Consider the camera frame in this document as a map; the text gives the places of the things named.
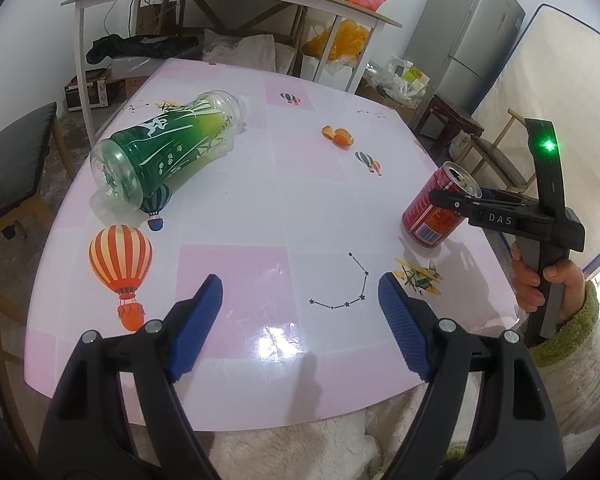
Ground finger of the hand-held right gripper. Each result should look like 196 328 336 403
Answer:
428 189 473 213
477 187 528 208

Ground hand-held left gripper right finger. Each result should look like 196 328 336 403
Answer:
377 272 567 480

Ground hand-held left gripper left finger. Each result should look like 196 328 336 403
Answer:
37 273 225 480

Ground red drink can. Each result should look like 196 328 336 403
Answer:
401 161 483 249

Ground person's right forearm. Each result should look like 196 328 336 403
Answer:
517 280 600 433

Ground person's right hand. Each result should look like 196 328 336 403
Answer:
510 242 588 323

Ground grey seat wooden chair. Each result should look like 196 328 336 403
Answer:
467 108 541 193

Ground dark wooden stool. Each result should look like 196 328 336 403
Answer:
420 94 485 153

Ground large cardboard box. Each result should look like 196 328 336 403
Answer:
355 80 421 112

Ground crumpled white bags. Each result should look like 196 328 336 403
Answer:
367 55 431 98

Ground silver refrigerator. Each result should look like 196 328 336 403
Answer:
402 0 526 133

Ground green plastic bottle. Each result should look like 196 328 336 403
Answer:
90 90 251 209

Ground orange plastic bag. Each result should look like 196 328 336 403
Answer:
302 19 372 63

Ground black seat wooden chair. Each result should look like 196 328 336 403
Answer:
0 101 76 246

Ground toaster oven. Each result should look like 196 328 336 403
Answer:
63 67 115 112

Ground white plastic bag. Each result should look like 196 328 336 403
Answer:
201 29 278 76

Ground black cloth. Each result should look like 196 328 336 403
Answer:
86 34 203 66

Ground small cardboard box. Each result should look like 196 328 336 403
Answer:
136 0 181 36

